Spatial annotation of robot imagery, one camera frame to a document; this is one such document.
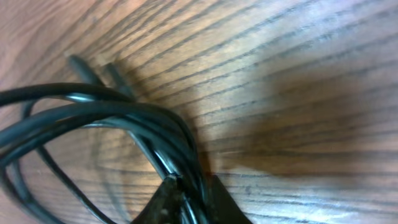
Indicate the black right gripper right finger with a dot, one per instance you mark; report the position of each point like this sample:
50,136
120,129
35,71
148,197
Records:
220,206

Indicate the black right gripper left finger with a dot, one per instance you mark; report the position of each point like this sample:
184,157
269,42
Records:
165,205

